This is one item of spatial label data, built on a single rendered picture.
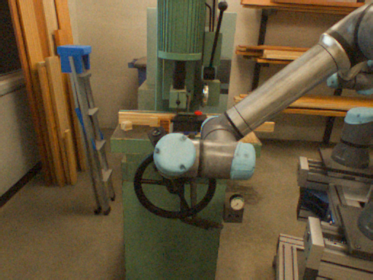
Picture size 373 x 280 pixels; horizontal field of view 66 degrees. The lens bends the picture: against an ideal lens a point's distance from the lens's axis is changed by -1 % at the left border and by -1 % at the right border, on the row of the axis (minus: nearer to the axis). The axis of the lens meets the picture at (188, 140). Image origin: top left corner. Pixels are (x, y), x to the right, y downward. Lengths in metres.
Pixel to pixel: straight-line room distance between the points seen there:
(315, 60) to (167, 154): 0.37
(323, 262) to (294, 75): 0.57
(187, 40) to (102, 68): 2.62
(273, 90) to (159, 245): 0.97
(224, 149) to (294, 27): 3.17
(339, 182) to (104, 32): 2.96
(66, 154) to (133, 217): 1.37
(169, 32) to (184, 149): 0.70
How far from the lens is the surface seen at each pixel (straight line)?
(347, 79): 1.54
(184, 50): 1.15
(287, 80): 0.66
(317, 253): 0.97
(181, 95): 1.21
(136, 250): 1.46
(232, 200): 1.22
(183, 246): 1.43
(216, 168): 0.55
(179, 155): 0.52
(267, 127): 1.35
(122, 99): 3.71
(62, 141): 2.54
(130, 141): 1.16
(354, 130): 1.35
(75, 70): 1.92
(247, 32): 3.54
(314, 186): 1.41
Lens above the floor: 1.34
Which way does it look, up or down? 22 degrees down
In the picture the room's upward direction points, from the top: 3 degrees clockwise
